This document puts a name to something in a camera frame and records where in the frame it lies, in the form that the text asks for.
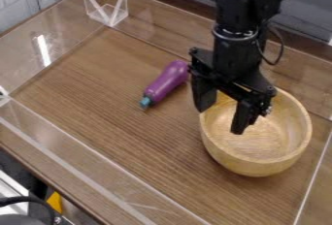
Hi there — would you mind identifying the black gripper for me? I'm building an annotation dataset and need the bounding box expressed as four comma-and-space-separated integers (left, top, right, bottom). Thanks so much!
189, 25, 276, 135

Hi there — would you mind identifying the purple toy eggplant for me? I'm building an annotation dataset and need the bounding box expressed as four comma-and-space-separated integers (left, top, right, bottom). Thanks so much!
141, 60, 189, 109

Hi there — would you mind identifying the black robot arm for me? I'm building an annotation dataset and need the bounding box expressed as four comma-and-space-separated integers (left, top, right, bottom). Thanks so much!
189, 0, 283, 135

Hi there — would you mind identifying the brown wooden bowl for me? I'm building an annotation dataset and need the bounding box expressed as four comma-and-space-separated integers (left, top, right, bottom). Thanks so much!
200, 89, 312, 177

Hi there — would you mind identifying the yellow black device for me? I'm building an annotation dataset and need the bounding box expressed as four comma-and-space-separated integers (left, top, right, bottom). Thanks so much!
24, 188, 89, 225

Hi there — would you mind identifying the clear acrylic tray wall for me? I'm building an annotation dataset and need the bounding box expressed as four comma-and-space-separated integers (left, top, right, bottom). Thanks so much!
0, 0, 332, 225

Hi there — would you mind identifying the black cable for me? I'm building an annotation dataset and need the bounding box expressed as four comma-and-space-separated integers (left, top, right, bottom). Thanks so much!
0, 196, 58, 225

